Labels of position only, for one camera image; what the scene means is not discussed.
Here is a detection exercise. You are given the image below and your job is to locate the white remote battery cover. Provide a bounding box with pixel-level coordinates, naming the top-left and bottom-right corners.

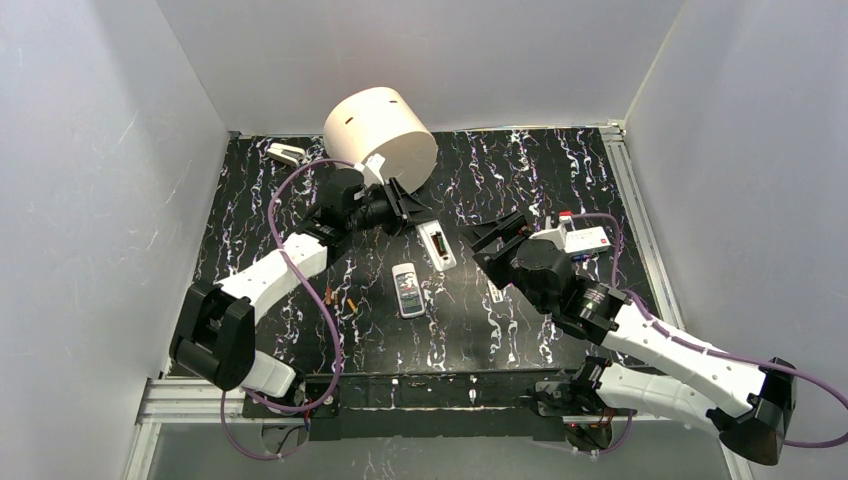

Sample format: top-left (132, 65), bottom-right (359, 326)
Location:
top-left (487, 280), bottom-right (504, 304)

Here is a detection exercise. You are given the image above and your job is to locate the white remote control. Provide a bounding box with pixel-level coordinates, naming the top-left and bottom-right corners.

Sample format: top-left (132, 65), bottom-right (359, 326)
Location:
top-left (416, 220), bottom-right (457, 272)

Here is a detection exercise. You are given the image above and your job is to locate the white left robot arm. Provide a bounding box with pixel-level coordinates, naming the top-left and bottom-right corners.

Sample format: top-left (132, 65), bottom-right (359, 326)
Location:
top-left (169, 168), bottom-right (436, 399)

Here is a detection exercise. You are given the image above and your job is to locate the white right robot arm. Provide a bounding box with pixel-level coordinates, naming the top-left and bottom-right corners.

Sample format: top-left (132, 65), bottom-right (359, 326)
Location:
top-left (459, 211), bottom-right (797, 466)

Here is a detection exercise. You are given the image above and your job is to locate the small grey remote control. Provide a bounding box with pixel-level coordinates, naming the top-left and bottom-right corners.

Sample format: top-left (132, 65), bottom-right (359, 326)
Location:
top-left (391, 263), bottom-right (425, 319)

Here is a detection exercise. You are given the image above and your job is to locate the white cylindrical container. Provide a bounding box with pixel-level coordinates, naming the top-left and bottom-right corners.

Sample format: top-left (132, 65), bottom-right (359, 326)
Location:
top-left (323, 87), bottom-right (438, 193)

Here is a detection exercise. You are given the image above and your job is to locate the white battery box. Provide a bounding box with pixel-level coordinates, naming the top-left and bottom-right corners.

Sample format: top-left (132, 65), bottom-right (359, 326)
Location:
top-left (564, 226), bottom-right (611, 258)

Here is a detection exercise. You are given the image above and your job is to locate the white stapler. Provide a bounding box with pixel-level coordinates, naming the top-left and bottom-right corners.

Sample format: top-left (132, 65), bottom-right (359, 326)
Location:
top-left (266, 142), bottom-right (307, 167)

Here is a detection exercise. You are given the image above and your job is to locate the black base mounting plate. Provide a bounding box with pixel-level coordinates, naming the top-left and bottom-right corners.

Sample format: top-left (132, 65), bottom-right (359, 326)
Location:
top-left (291, 370), bottom-right (614, 452)

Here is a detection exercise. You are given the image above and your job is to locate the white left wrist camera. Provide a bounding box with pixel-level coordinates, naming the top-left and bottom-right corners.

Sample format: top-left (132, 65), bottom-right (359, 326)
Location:
top-left (354, 153), bottom-right (385, 188)

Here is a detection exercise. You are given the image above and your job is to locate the aluminium frame rail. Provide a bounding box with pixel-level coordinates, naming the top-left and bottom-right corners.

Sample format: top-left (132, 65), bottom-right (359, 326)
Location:
top-left (601, 120), bottom-right (754, 480)

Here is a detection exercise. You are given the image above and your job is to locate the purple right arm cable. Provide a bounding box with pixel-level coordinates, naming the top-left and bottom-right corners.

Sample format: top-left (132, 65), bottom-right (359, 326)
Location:
top-left (569, 211), bottom-right (848, 456)

